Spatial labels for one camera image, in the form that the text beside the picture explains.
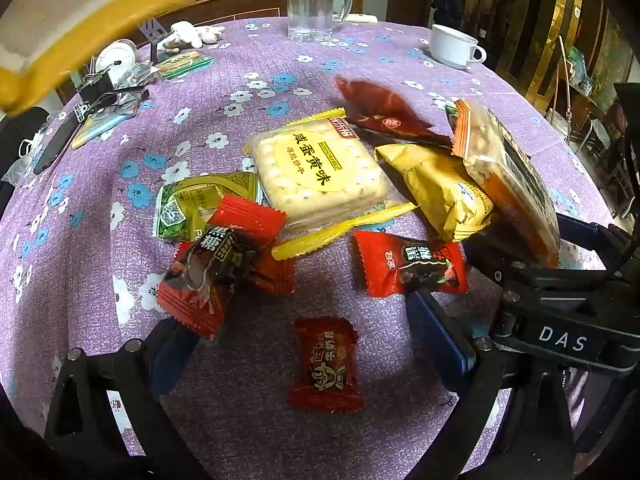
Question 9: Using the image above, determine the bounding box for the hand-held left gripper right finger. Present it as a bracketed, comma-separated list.
[406, 290, 576, 480]

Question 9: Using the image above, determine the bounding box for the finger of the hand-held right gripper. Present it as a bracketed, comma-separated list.
[462, 230, 538, 285]
[555, 212, 622, 271]

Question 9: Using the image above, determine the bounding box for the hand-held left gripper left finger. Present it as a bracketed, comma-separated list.
[44, 317, 211, 480]

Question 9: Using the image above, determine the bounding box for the red candy black label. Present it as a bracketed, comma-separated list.
[156, 195, 287, 343]
[353, 229, 470, 297]
[172, 240, 296, 296]

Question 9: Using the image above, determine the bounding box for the gold yellow snack packet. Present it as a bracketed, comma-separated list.
[375, 143, 496, 243]

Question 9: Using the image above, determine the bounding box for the orange peanut snack packet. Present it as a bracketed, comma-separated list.
[446, 99, 561, 268]

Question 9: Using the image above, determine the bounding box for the red candy cartoon face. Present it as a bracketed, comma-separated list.
[288, 316, 364, 414]

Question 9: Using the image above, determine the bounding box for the green snack packet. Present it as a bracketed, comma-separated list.
[152, 171, 261, 241]

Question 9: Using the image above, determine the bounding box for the dark red snack packet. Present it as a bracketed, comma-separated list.
[334, 77, 453, 148]

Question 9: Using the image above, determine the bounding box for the yellow square cracker packet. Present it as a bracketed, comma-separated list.
[245, 108, 418, 261]

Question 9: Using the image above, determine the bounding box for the yellow cardboard box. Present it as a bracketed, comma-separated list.
[0, 0, 296, 116]

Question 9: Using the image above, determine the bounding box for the white ceramic cup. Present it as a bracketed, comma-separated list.
[430, 24, 487, 70]

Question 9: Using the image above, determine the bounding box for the black slim device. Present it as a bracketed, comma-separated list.
[32, 120, 83, 176]

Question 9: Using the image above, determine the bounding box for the wooden stair railing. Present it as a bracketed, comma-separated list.
[460, 0, 518, 46]

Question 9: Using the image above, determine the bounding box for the pale blue plastic packet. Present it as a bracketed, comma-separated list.
[70, 105, 141, 151]

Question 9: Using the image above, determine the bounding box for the white plastic bag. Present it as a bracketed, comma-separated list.
[0, 137, 51, 186]

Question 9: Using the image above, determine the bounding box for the purple floral tablecloth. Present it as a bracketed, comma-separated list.
[0, 19, 608, 480]

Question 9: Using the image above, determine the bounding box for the black binder clip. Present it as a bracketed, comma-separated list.
[75, 57, 118, 106]

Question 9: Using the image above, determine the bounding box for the clear plastic wrapper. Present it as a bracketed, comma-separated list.
[107, 62, 161, 96]

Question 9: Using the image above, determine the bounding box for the green biscuit packet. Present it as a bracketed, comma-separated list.
[156, 51, 213, 80]

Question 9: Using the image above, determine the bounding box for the glass mug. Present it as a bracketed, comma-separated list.
[286, 0, 354, 43]

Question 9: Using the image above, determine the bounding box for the white round container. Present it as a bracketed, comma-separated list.
[96, 39, 137, 73]

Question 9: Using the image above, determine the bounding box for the white plush toy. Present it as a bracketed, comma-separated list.
[157, 21, 226, 53]

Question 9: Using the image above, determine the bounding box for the small purple stand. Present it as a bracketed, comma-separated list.
[141, 17, 168, 46]

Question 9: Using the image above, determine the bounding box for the wooden counter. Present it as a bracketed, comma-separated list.
[150, 0, 291, 28]

